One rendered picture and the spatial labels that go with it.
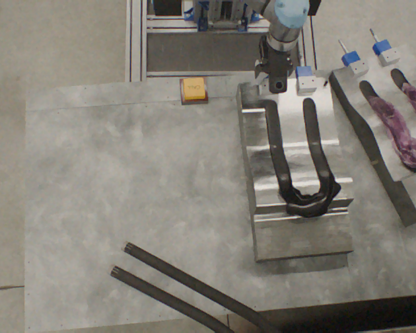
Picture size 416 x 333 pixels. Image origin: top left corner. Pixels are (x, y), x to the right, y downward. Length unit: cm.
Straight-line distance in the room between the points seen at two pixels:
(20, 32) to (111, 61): 47
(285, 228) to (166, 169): 37
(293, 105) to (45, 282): 83
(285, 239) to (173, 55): 116
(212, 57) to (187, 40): 14
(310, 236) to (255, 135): 31
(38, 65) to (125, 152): 119
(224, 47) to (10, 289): 138
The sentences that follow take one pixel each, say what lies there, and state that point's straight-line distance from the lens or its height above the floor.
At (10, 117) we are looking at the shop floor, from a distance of 253.
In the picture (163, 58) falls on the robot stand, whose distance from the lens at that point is 230.
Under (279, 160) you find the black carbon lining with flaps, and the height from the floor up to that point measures 89.
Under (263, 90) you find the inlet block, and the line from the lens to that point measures 145.
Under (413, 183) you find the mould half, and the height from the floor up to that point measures 91.
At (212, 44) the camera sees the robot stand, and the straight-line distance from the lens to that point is 233.
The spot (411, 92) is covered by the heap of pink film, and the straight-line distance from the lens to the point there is 161.
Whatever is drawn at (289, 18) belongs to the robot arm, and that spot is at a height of 125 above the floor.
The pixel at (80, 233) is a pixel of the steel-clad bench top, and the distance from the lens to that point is 146.
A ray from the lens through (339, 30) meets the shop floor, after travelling 273.
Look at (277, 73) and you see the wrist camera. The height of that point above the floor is 106.
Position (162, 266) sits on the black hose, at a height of 86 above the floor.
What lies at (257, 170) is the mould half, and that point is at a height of 91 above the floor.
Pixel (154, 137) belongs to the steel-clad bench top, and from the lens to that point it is 151.
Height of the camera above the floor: 221
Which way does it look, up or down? 73 degrees down
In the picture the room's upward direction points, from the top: 9 degrees clockwise
